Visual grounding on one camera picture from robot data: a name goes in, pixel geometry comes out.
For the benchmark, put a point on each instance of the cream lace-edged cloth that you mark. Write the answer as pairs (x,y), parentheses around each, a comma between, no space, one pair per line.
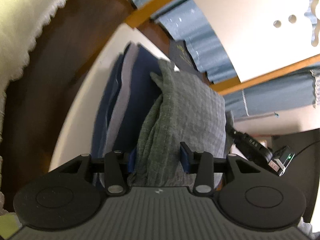
(46,48)

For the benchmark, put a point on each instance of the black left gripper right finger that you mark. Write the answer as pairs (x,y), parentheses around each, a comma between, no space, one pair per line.
(201,164)

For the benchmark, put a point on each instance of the blue star-pattern curtain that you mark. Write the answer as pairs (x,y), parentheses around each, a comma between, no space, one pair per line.
(295,90)

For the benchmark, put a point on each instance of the dark blue booklet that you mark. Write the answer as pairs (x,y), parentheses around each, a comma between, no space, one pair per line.
(179,54)

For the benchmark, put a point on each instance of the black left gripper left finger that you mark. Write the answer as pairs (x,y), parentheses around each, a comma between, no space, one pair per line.
(118,166)

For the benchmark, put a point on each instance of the orange wooden bed rail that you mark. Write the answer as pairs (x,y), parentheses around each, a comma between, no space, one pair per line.
(202,36)

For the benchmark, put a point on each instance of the folded dark blue clothes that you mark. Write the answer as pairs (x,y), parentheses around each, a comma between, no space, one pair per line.
(127,99)

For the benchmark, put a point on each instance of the grey knitted garment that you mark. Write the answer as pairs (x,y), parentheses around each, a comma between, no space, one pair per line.
(187,111)

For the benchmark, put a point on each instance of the white wooden bed board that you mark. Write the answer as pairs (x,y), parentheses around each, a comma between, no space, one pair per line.
(260,36)

